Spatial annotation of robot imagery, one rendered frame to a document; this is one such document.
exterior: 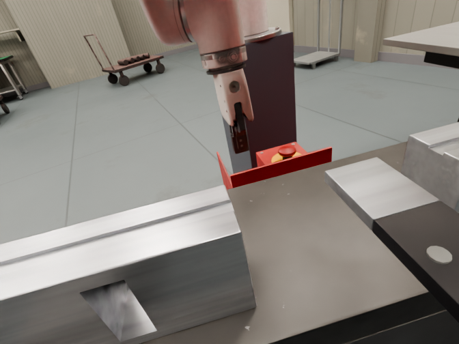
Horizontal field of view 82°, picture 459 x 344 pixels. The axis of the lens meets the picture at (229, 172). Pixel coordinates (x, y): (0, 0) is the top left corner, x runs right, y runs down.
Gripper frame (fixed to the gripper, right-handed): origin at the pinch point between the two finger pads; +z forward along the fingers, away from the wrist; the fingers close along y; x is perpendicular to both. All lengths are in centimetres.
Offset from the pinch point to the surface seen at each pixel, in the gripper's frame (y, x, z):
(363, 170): -39.7, 0.7, -12.8
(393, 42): -10.7, -26.1, -14.4
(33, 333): -37.1, 24.3, -5.5
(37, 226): 125, 131, 74
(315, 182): -23.4, -4.8, -1.2
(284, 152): -2.7, -8.7, 3.8
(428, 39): -15.3, -28.0, -14.4
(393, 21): 286, -284, 10
